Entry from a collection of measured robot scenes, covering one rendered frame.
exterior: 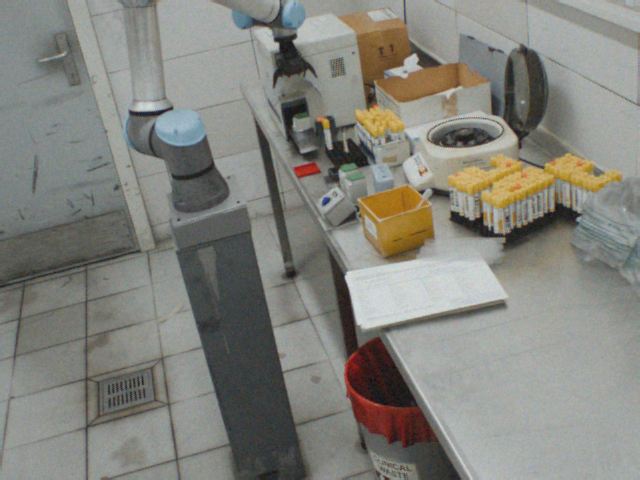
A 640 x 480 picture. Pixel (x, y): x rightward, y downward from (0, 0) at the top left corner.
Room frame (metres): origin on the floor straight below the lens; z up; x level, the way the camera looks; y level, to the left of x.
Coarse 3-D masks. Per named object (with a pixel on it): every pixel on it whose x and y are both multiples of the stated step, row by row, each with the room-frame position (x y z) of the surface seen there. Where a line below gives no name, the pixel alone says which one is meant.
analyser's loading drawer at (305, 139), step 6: (288, 126) 2.50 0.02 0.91; (294, 132) 2.41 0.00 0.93; (300, 132) 2.37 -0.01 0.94; (306, 132) 2.37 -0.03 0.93; (312, 132) 2.38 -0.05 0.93; (294, 138) 2.39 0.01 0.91; (300, 138) 2.37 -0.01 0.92; (306, 138) 2.37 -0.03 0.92; (312, 138) 2.32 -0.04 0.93; (318, 138) 2.32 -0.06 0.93; (300, 144) 2.32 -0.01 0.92; (306, 144) 2.32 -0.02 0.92; (312, 144) 2.32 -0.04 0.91; (318, 144) 2.32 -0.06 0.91; (300, 150) 2.32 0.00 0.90; (306, 150) 2.32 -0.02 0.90
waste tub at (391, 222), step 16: (384, 192) 1.79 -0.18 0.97; (400, 192) 1.80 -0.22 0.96; (416, 192) 1.76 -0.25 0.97; (368, 208) 1.78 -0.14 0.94; (384, 208) 1.79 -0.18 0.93; (400, 208) 1.80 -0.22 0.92; (416, 208) 1.77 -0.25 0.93; (368, 224) 1.73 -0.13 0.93; (384, 224) 1.65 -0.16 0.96; (400, 224) 1.66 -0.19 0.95; (416, 224) 1.67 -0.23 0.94; (432, 224) 1.68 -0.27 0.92; (368, 240) 1.75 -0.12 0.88; (384, 240) 1.65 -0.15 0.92; (400, 240) 1.66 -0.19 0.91; (416, 240) 1.67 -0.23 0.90; (384, 256) 1.65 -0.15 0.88
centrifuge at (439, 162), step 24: (456, 120) 2.10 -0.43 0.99; (480, 120) 2.08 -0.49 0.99; (432, 144) 1.97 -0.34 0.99; (480, 144) 1.91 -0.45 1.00; (504, 144) 1.90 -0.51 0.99; (408, 168) 2.03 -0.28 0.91; (432, 168) 1.93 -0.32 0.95; (456, 168) 1.89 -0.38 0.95; (480, 168) 1.89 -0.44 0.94; (432, 192) 1.93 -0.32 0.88
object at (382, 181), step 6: (372, 168) 1.94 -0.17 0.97; (378, 168) 1.93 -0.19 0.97; (384, 168) 1.92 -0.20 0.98; (372, 174) 1.94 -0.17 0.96; (378, 174) 1.89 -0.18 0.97; (384, 174) 1.89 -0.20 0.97; (390, 174) 1.88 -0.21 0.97; (378, 180) 1.86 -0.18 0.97; (384, 180) 1.86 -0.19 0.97; (390, 180) 1.86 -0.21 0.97; (378, 186) 1.86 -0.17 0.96; (384, 186) 1.86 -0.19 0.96; (390, 186) 1.86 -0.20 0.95; (378, 192) 1.86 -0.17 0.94
